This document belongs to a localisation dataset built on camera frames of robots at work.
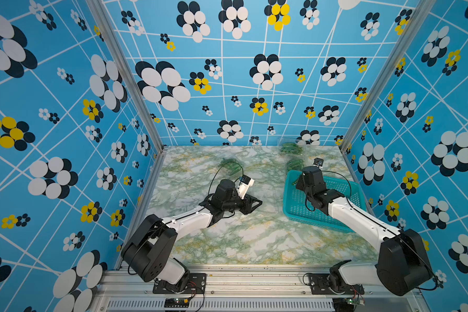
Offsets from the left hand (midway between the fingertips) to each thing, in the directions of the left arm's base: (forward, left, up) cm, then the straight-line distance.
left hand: (261, 200), depth 81 cm
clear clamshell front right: (+30, -22, -13) cm, 40 cm away
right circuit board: (-35, -30, -14) cm, 48 cm away
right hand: (+11, -22, +2) cm, 25 cm away
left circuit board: (-34, +33, -17) cm, 50 cm away
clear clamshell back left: (+27, +14, -10) cm, 32 cm away
